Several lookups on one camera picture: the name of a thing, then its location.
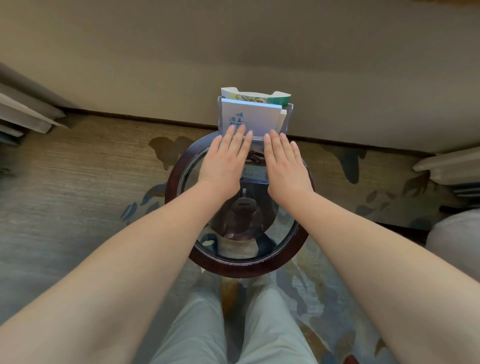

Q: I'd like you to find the person's left hand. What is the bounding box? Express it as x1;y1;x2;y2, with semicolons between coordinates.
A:
196;124;255;202

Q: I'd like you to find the person's right hand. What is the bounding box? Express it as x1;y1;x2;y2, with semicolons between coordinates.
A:
263;129;315;206

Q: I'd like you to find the clear acrylic brochure holder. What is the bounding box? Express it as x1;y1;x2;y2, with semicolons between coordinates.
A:
216;95;295;185

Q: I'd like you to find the light blue calligraphy brochure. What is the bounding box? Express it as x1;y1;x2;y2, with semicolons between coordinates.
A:
220;98;288;138

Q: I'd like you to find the colourful map brochure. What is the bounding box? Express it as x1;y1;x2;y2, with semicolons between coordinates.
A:
220;86;292;109

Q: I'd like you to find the person's right forearm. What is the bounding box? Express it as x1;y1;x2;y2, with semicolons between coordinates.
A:
284;191;480;364

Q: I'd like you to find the person's left forearm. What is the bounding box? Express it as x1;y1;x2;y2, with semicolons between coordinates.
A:
0;179;230;364

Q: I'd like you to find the small round side table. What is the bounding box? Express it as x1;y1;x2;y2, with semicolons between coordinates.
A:
164;130;316;279

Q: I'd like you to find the white sheer curtain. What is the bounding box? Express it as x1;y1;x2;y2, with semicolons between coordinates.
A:
0;61;68;145
412;146;480;187

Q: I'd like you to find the beige dining chair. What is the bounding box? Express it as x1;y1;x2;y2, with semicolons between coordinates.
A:
374;208;480;284

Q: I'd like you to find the dark grey curtain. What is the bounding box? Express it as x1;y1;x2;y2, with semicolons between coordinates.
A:
451;182;480;200

